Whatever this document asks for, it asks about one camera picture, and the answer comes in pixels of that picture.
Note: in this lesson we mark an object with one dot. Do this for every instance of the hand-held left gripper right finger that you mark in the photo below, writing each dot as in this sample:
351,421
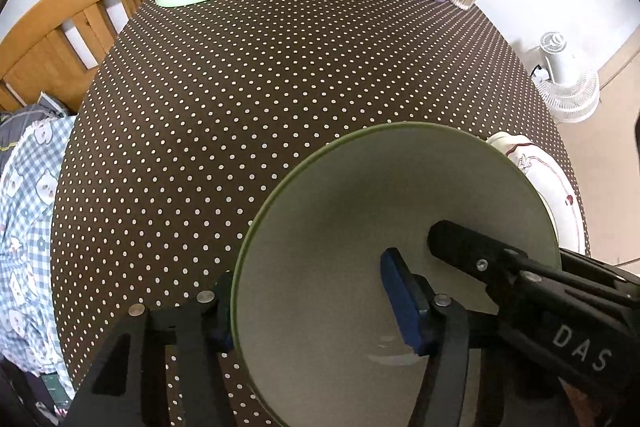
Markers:
400,297

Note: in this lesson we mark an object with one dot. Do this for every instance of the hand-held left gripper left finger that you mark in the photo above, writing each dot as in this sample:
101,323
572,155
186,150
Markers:
220,334

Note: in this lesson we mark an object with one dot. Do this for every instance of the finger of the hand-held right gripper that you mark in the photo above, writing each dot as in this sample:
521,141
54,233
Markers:
470,252
595,267

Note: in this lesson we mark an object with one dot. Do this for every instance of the white plate with red flowers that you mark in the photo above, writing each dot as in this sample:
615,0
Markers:
550,187

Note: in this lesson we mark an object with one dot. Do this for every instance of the grey floral ceramic bowl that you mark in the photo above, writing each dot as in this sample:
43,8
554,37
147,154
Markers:
375,187

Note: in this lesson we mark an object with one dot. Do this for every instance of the white fan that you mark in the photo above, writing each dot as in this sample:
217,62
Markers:
570,92

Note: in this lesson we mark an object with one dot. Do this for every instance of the blue checkered blanket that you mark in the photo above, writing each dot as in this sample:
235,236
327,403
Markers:
25,257

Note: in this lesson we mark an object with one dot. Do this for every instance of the grey striped cloth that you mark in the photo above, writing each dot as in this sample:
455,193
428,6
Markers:
20,127

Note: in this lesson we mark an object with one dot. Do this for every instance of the wooden headboard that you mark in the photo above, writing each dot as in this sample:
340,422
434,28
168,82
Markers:
40,57

